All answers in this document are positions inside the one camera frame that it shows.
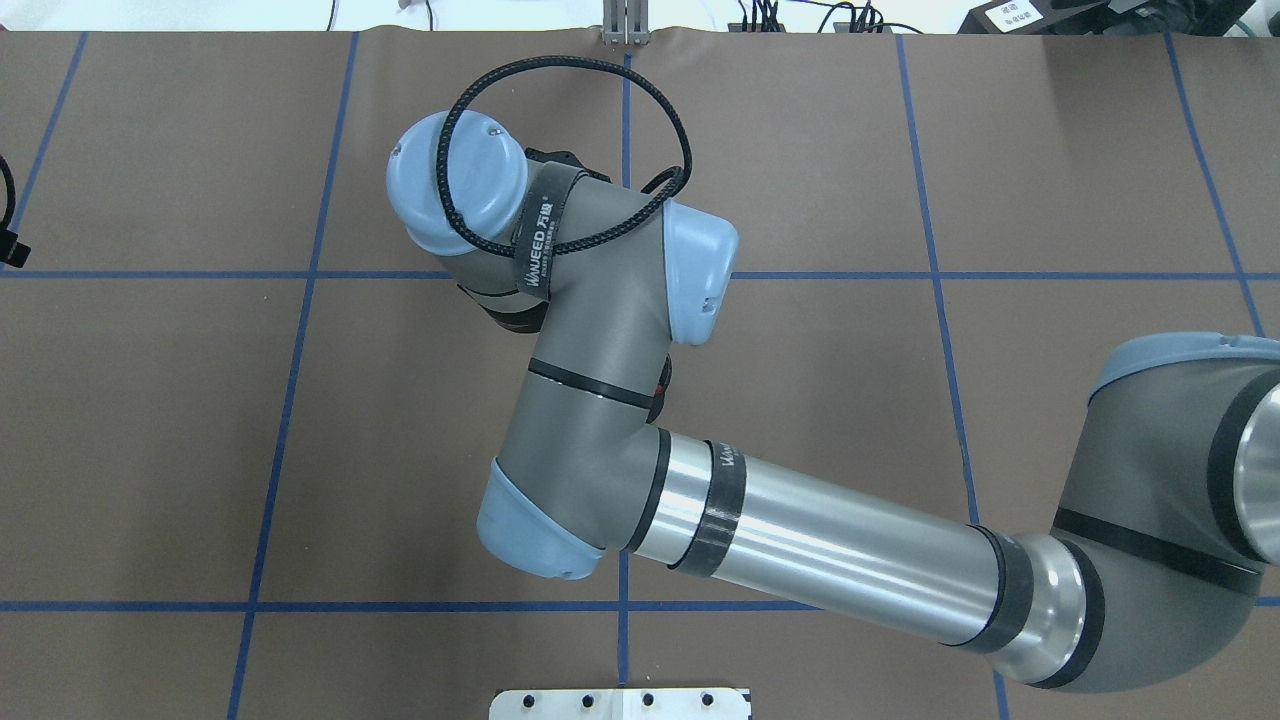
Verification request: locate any black mesh pen holder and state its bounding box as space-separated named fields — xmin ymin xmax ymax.
xmin=645 ymin=354 xmax=673 ymax=425

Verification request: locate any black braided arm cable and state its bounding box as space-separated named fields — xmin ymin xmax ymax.
xmin=436 ymin=56 xmax=692 ymax=256
xmin=0 ymin=155 xmax=33 ymax=269

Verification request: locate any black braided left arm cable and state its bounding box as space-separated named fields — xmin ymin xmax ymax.
xmin=0 ymin=155 xmax=33 ymax=269

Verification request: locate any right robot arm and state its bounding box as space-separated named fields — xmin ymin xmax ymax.
xmin=387 ymin=111 xmax=1277 ymax=693

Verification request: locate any grey aluminium post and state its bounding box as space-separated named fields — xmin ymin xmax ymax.
xmin=600 ymin=0 xmax=652 ymax=46

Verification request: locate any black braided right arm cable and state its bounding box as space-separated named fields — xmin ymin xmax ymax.
xmin=436 ymin=56 xmax=692 ymax=256

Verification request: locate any black box with label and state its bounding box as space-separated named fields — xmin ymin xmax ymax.
xmin=956 ymin=1 xmax=1052 ymax=35

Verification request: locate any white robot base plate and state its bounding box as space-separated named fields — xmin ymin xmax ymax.
xmin=488 ymin=687 xmax=754 ymax=719

